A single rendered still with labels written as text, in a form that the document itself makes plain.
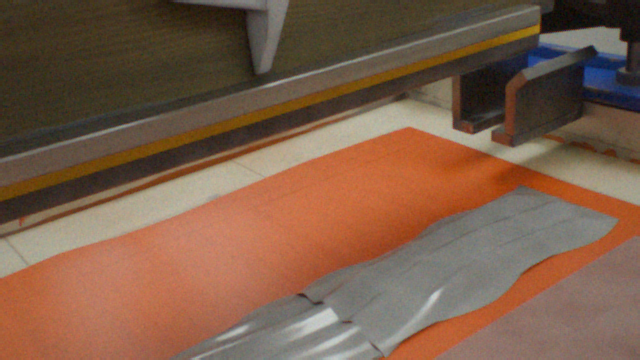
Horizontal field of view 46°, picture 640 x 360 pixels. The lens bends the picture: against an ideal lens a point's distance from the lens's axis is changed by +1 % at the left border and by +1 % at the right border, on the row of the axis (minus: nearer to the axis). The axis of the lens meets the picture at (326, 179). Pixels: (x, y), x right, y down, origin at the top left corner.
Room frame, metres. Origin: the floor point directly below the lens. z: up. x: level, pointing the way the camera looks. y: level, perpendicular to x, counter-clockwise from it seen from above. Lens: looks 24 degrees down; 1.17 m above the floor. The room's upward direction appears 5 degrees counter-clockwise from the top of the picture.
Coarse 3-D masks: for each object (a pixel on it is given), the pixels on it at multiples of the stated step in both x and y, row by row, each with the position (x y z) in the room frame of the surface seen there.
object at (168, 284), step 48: (144, 240) 0.40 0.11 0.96; (192, 240) 0.39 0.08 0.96; (0, 288) 0.36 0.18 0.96; (48, 288) 0.35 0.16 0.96; (96, 288) 0.35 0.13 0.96; (144, 288) 0.34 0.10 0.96; (192, 288) 0.34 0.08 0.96; (240, 288) 0.33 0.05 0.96; (0, 336) 0.31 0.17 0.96; (48, 336) 0.31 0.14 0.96; (96, 336) 0.30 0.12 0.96; (144, 336) 0.30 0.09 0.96; (192, 336) 0.30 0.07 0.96
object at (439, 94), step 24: (408, 96) 0.62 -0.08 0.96; (432, 96) 0.60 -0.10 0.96; (336, 120) 0.58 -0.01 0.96; (576, 120) 0.48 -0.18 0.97; (600, 120) 0.47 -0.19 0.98; (624, 120) 0.45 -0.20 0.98; (264, 144) 0.53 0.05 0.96; (576, 144) 0.48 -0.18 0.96; (600, 144) 0.47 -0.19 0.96; (624, 144) 0.45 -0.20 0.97; (192, 168) 0.50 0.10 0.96; (120, 192) 0.47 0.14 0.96; (48, 216) 0.44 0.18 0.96
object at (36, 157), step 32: (448, 32) 0.37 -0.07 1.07; (480, 32) 0.38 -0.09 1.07; (512, 32) 0.40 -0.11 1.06; (320, 64) 0.33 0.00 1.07; (352, 64) 0.33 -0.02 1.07; (384, 64) 0.34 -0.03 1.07; (192, 96) 0.30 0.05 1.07; (224, 96) 0.29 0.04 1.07; (256, 96) 0.30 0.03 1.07; (288, 96) 0.31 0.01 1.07; (96, 128) 0.27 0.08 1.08; (128, 128) 0.27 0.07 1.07; (160, 128) 0.27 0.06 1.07; (192, 128) 0.28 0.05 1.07; (0, 160) 0.24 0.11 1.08; (32, 160) 0.25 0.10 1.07; (64, 160) 0.25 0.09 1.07
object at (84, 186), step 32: (448, 64) 0.40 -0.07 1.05; (480, 64) 0.42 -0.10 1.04; (352, 96) 0.36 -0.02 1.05; (384, 96) 0.37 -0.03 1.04; (256, 128) 0.33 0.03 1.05; (288, 128) 0.34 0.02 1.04; (160, 160) 0.30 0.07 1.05; (192, 160) 0.31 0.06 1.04; (32, 192) 0.27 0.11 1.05; (64, 192) 0.27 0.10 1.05; (96, 192) 0.28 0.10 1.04; (0, 224) 0.26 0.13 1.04
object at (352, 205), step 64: (256, 192) 0.45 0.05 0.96; (320, 192) 0.44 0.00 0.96; (384, 192) 0.44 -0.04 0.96; (448, 192) 0.43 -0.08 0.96; (576, 192) 0.41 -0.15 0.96; (256, 256) 0.37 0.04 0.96; (320, 256) 0.36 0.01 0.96; (576, 256) 0.34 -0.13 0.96; (448, 320) 0.29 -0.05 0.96; (512, 320) 0.29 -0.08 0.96; (576, 320) 0.28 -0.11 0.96
